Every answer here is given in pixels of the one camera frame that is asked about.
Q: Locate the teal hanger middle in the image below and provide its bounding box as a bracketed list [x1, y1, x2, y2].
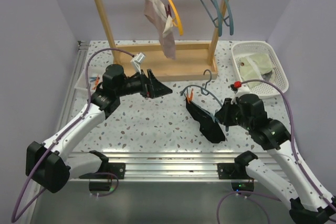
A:
[184, 0, 225, 37]

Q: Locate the purple cable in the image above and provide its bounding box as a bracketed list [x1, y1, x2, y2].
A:
[241, 78, 336, 210]
[10, 48, 137, 223]

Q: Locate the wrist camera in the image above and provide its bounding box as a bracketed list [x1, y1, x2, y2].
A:
[130, 52, 146, 73]
[230, 81, 250, 104]

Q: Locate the pink beige underwear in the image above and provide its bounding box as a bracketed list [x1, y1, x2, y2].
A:
[144, 0, 176, 60]

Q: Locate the black underwear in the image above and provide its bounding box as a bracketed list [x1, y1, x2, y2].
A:
[185, 98, 226, 144]

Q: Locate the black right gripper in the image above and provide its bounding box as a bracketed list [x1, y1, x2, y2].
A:
[215, 98, 253, 131]

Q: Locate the white plastic basket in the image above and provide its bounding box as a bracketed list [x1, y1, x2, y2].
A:
[231, 41, 289, 93]

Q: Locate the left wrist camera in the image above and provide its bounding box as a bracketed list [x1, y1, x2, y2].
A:
[130, 52, 146, 73]

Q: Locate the teal hanger with clips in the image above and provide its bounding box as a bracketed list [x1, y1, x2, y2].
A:
[179, 69, 225, 134]

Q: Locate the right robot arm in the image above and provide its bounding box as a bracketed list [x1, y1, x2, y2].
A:
[215, 94, 335, 223]

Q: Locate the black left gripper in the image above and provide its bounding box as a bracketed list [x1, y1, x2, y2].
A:
[116, 69, 172, 99]

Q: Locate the orange clothespin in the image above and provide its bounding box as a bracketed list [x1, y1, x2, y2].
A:
[185, 88, 194, 104]

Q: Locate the purple clothespin on yellow hanger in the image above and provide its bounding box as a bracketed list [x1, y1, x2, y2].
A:
[165, 4, 172, 17]

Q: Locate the aluminium rail frame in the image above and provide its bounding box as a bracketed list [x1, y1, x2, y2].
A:
[19, 41, 322, 224]

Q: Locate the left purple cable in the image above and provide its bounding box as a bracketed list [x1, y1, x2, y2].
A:
[10, 48, 137, 223]

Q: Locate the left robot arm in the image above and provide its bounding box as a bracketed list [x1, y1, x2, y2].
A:
[26, 64, 172, 193]

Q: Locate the small white tray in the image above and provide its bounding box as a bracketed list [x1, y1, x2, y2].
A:
[74, 67, 102, 92]

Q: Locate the wooden clothes rack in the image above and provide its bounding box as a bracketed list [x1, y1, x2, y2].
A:
[94, 0, 219, 81]

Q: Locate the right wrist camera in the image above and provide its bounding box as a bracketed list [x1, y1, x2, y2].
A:
[230, 81, 250, 104]

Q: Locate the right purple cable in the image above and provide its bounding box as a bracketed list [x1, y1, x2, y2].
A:
[241, 78, 336, 210]

